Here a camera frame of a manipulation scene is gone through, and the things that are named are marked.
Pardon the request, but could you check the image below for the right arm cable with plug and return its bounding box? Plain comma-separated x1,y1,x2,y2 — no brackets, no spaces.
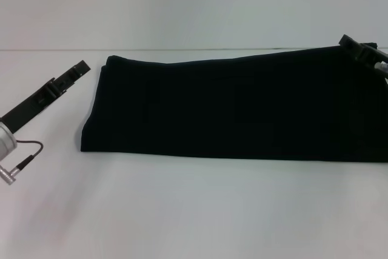
374,61,388,78

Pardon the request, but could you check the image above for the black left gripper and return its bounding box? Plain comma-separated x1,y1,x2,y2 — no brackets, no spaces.
1,60,92,135

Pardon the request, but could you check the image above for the black shirt with FREE print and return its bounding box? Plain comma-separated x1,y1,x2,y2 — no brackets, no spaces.
80,42,388,163

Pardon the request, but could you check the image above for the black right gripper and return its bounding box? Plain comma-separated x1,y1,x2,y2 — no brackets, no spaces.
338,33,388,69

